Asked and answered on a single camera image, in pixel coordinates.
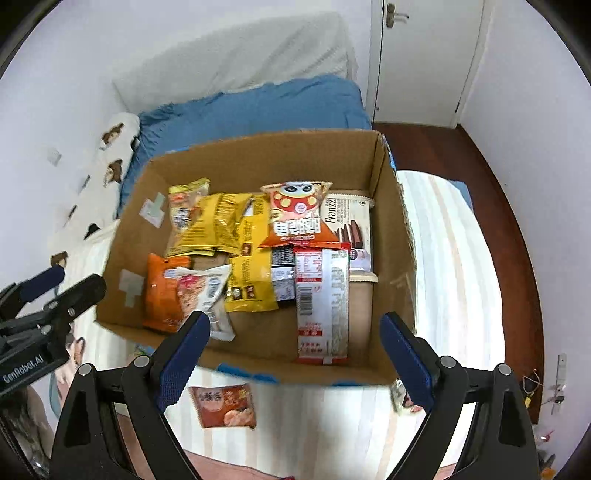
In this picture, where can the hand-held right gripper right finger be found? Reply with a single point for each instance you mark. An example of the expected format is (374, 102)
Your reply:
(406, 360)

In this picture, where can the long yellow snack packet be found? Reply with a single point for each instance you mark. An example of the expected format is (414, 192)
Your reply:
(249, 281)

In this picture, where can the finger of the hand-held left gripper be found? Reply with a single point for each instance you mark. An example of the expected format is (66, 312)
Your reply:
(44, 279)
(81, 293)

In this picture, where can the cardboard box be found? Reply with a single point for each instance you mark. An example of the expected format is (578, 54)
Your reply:
(258, 350)

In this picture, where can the orange snack packet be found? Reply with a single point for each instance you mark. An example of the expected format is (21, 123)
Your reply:
(159, 295)

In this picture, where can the gold yellow snack packet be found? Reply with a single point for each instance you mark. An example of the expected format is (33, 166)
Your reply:
(221, 226)

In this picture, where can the white wall socket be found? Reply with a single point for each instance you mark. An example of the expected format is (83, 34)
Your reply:
(54, 157)

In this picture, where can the blue pillow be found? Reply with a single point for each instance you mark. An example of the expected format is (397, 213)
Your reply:
(254, 110)

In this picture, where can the long black snack packet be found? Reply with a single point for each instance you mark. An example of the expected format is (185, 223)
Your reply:
(282, 277)

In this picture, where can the white door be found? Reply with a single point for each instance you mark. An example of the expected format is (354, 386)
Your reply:
(425, 64)

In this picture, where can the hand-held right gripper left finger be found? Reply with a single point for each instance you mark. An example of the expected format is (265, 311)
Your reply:
(182, 360)

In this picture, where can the white padded headboard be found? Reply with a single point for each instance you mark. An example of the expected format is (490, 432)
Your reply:
(231, 60)

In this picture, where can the bear print long pillow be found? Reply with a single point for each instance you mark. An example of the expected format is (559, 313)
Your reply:
(108, 157)

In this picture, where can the panda print snack packet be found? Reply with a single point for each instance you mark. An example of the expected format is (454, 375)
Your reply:
(295, 217)

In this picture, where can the yellow pastry packet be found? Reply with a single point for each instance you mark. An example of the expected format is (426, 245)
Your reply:
(182, 212)

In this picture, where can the cat print striped blanket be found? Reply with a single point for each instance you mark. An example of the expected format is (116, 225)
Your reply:
(443, 286)

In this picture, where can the long red white packet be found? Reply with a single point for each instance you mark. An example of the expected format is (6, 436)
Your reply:
(321, 304)

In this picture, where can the white power strip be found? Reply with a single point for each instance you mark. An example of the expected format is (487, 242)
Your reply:
(561, 369)

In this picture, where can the brown snack packet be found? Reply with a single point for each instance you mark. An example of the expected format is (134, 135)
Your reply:
(221, 406)

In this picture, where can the white chocolate wafer packet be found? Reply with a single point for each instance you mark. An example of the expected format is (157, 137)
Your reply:
(349, 221)

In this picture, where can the white green striped packet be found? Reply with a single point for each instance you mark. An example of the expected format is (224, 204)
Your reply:
(398, 397)

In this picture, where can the white cookie packet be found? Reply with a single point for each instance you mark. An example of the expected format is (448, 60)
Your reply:
(205, 288)

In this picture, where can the blue bed sheet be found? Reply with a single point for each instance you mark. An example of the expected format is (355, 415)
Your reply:
(461, 194)

